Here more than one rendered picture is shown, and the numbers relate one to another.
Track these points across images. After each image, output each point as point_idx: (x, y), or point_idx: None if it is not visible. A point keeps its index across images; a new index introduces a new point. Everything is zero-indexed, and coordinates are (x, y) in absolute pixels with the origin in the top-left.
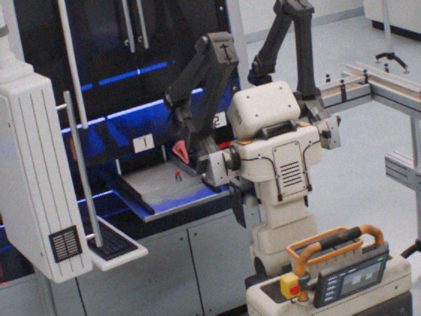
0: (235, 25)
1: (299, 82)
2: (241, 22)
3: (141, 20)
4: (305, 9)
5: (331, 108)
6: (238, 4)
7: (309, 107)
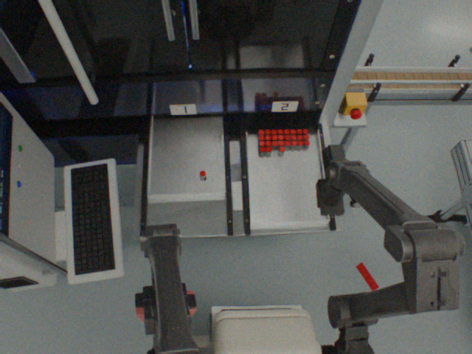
0: (361, 26)
1: (356, 305)
2: (372, 24)
3: (191, 4)
4: (437, 307)
5: (434, 101)
6: (381, 1)
7: (346, 338)
